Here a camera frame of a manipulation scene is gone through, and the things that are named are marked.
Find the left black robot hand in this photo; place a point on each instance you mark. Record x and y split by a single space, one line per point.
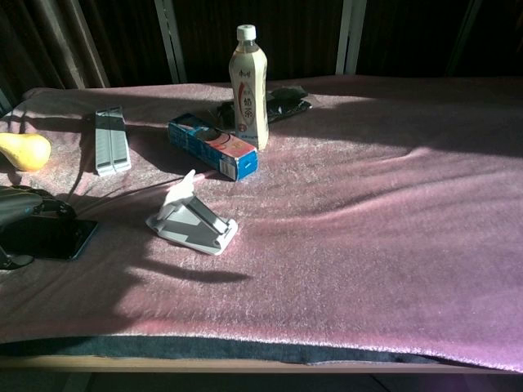
24 202

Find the black smartphone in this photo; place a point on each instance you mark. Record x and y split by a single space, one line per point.
61 241

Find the white object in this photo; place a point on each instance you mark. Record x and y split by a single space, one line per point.
192 228

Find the yellow pear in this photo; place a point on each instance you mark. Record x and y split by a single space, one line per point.
26 151

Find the brown curtain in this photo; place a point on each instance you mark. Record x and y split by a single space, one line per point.
49 41

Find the blue cookie box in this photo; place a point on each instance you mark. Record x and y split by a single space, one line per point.
212 151

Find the dark grey felt underlay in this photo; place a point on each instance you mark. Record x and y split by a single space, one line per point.
184 349

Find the white lotion bottle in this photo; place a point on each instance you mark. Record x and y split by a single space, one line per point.
249 94

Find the black plastic packet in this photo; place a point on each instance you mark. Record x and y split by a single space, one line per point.
286 104

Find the pink table cloth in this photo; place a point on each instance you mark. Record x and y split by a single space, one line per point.
347 224

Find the grey metal bracket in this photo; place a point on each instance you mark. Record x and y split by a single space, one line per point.
112 143

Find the white metal frame post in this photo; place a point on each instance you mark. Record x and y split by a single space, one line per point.
171 41
350 36

